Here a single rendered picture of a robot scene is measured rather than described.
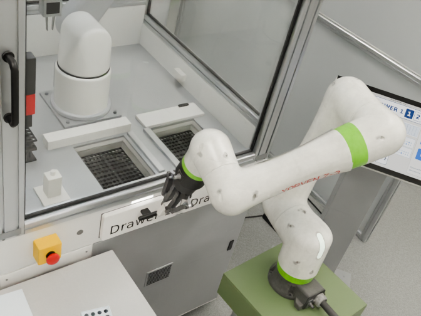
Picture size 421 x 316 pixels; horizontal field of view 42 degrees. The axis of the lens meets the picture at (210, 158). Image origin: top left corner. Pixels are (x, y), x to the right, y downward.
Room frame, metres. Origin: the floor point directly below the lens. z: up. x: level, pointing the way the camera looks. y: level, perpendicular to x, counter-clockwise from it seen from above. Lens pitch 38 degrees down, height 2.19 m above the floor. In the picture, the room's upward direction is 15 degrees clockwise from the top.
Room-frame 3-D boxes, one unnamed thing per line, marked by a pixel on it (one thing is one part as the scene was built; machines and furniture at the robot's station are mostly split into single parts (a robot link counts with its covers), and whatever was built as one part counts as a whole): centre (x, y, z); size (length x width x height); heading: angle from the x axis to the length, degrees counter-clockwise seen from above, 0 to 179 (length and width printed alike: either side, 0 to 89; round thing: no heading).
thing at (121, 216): (1.31, 0.17, 0.87); 0.29 x 0.02 x 0.11; 135
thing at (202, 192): (1.53, -0.05, 0.87); 0.29 x 0.02 x 0.11; 135
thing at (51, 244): (1.06, 0.39, 0.88); 0.07 x 0.05 x 0.07; 135
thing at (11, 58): (0.99, 0.46, 1.45); 0.05 x 0.03 x 0.19; 45
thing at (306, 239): (1.22, -0.34, 1.02); 0.16 x 0.13 x 0.19; 31
